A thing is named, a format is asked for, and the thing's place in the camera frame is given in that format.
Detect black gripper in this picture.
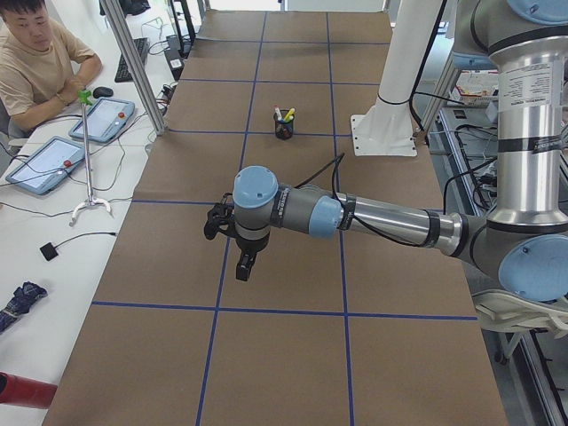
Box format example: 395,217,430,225
235,234,269,280

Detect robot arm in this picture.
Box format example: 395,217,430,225
233,1,567,301

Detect black mesh pen cup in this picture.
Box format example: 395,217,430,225
273,114,295,140

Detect yellow highlighter pen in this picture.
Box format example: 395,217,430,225
283,107,296,122

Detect small black puck device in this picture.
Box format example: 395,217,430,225
39,242,59,261

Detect far teach pendant tablet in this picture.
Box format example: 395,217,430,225
86,98,135,144

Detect teach pendant tablet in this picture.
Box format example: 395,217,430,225
6,137,85,195
86,98,135,144

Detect near teach pendant tablet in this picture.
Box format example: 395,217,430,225
6,137,85,195

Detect black computer mouse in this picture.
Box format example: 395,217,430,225
92,86,114,99

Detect black keyboard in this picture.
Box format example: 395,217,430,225
114,37,151,83

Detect red bottle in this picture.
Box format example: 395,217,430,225
1,372,58,409

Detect person in beige shirt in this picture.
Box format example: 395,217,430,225
1,1,102,138

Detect aluminium frame post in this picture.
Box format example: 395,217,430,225
100,0,166,136

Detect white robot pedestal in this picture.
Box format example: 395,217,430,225
351,0,447,156

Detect green handled reacher grabber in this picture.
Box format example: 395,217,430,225
69,89,113,227

